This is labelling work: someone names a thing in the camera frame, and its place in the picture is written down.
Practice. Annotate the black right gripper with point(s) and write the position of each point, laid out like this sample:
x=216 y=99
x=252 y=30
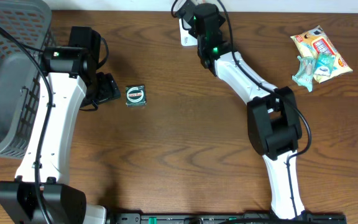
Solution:
x=217 y=15

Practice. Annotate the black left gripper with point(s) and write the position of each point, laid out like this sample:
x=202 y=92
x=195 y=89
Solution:
x=110 y=88

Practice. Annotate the yellow orange snack bag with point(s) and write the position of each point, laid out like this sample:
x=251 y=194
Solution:
x=313 y=42

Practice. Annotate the mint green tissue pack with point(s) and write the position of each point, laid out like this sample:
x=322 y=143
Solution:
x=304 y=75

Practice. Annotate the white teal Kleenex tissue pack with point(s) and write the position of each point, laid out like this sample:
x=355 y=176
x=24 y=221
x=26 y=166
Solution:
x=324 y=65

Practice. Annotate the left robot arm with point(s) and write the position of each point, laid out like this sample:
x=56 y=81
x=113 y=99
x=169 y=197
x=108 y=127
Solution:
x=71 y=81

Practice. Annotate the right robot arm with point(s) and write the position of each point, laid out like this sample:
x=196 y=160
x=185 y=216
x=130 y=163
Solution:
x=273 y=122

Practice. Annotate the white barcode scanner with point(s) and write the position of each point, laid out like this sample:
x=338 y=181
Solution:
x=186 y=39

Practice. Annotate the grey plastic mesh basket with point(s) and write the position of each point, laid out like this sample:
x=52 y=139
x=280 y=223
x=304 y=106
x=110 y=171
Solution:
x=28 y=21

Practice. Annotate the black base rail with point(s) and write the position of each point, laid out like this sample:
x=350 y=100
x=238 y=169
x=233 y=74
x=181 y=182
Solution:
x=252 y=218

